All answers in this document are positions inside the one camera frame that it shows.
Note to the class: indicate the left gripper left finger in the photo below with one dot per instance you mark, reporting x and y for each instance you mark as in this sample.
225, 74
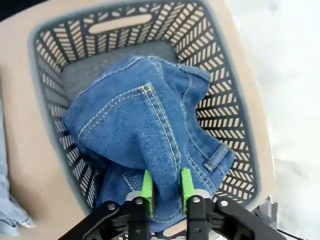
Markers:
146, 195

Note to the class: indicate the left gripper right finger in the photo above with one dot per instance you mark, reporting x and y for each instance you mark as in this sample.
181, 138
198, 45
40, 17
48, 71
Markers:
187, 195

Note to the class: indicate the dark blue denim jeans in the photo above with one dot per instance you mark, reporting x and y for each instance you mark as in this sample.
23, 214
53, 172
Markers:
140, 120

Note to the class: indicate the light blue denim jeans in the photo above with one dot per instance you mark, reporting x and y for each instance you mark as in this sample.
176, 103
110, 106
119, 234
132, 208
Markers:
10, 200

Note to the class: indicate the grey plastic lattice basket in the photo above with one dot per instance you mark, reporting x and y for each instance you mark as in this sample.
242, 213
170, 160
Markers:
105, 62

